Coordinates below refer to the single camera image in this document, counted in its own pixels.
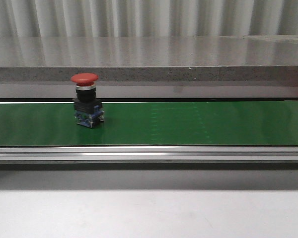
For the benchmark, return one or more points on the red push button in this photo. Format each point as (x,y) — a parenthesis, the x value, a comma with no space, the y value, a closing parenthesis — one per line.
(87,107)

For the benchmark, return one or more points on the grey speckled stone counter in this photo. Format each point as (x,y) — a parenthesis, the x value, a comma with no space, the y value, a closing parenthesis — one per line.
(151,67)

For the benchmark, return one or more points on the green conveyor belt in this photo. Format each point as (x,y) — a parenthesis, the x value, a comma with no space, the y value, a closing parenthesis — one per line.
(153,123)

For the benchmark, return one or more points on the white pleated curtain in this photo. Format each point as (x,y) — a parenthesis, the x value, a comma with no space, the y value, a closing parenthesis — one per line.
(162,18)

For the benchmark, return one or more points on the aluminium conveyor side rail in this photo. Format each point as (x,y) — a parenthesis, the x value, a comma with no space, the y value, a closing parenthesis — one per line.
(146,154)

